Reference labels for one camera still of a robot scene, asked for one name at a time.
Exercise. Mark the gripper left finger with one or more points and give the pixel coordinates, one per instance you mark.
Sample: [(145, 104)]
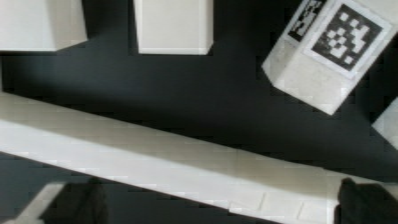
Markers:
[(69, 204)]

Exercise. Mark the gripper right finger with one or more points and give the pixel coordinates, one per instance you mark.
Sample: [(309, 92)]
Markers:
[(367, 204)]

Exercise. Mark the white chair back frame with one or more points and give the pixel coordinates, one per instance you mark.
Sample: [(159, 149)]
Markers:
[(44, 25)]

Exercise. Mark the white marker cube front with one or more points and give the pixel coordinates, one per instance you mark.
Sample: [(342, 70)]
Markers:
[(387, 124)]

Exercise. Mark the white marker cube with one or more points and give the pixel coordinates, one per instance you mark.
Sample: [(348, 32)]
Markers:
[(333, 41), (387, 124)]

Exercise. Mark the white marker cube rear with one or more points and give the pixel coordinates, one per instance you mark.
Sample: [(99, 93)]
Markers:
[(333, 41)]

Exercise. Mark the white front wall rail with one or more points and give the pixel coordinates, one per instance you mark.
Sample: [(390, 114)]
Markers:
[(255, 185)]

